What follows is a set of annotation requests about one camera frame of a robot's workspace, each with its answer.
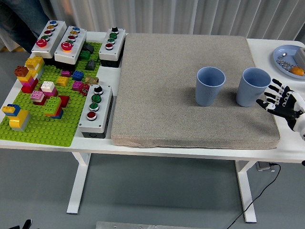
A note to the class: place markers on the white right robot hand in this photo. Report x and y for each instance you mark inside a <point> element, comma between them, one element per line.
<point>289,107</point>

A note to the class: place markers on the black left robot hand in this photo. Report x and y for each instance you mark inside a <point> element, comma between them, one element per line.
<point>27,224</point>

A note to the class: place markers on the blue ribbed plastic cup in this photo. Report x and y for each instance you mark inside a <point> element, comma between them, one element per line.
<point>206,95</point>
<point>247,95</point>

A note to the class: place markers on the small orange fruit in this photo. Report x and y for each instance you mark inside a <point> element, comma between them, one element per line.
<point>297,71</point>

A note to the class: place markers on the grey metal block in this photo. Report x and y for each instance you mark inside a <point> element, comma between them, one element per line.
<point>300,57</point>

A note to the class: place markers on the light blue plate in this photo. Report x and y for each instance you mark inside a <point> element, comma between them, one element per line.
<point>286,48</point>

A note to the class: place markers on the grey power adapter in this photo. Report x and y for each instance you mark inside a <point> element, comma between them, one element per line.
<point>263,166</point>

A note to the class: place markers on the white table leg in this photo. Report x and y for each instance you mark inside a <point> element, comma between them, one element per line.
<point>246,190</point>
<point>78,181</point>

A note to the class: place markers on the green brick baseplate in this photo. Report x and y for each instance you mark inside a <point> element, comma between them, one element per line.
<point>47,133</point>

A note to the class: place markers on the yellow blue grey brick stack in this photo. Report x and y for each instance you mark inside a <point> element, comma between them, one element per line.
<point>17,119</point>

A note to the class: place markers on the green orange blue brick stack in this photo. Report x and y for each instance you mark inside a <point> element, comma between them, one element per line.
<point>53,103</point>

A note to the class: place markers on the pink red brick stack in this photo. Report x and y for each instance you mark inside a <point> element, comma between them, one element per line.
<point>37,95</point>

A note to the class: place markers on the red toy brick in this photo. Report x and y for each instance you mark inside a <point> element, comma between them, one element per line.
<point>64,100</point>

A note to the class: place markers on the grey-brown mat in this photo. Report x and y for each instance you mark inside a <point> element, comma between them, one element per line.
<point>155,95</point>

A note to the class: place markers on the white pink brick stack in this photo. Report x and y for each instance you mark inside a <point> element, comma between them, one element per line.
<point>47,86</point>

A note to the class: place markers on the four-button control box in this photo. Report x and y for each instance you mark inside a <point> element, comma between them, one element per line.
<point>118,45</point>
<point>104,107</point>

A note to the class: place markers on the yellow toy brick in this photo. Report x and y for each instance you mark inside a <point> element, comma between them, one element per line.
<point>62,81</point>

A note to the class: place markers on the pink toy brick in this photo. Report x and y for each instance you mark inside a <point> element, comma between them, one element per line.
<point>77,85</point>

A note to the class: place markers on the brown yellow red brick stack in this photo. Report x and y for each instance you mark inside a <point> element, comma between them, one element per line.
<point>22,71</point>

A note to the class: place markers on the white curtain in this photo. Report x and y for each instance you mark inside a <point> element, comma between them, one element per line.
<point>166,14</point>

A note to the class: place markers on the magenta toy brick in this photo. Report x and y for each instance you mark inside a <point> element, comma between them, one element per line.
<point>66,73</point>

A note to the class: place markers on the blue toy brick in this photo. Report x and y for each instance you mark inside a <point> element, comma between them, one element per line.
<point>78,75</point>

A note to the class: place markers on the yellow white brick stack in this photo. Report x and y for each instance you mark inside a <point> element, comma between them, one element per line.
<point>34,62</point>

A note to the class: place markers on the grey sloped brick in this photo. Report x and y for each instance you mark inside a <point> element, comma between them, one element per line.
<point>90,65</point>

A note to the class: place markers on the dark green toy brick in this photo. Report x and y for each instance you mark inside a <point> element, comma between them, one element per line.
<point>84,55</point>

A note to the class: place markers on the dark grey curved brick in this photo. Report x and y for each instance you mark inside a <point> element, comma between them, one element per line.
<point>88,47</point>

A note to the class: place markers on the five-button control box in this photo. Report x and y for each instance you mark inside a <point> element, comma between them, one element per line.
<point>58,31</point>
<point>78,40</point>

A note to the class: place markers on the person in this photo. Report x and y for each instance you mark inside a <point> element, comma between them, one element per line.
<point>19,19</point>

